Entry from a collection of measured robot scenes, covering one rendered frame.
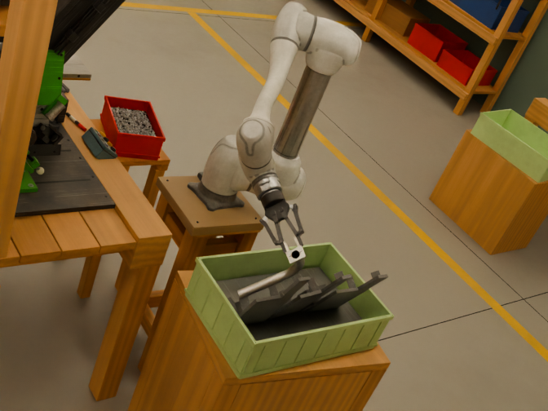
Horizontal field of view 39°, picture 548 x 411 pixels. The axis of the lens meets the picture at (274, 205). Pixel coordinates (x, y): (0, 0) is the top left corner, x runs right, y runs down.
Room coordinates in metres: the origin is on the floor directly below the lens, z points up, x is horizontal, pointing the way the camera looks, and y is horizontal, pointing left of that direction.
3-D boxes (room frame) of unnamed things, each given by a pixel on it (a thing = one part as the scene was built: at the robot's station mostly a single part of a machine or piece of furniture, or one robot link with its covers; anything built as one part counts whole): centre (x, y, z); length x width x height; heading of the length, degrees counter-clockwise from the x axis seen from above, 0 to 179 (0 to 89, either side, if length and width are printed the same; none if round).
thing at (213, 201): (2.67, 0.25, 0.91); 0.22 x 0.18 x 0.06; 50
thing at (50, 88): (2.54, 0.99, 1.17); 0.13 x 0.12 x 0.20; 46
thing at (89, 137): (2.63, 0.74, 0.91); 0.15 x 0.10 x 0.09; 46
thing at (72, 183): (2.54, 1.08, 0.89); 1.10 x 0.42 x 0.02; 46
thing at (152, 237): (2.75, 0.89, 0.82); 1.50 x 0.14 x 0.15; 46
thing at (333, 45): (2.71, 0.03, 1.34); 0.22 x 0.16 x 0.77; 103
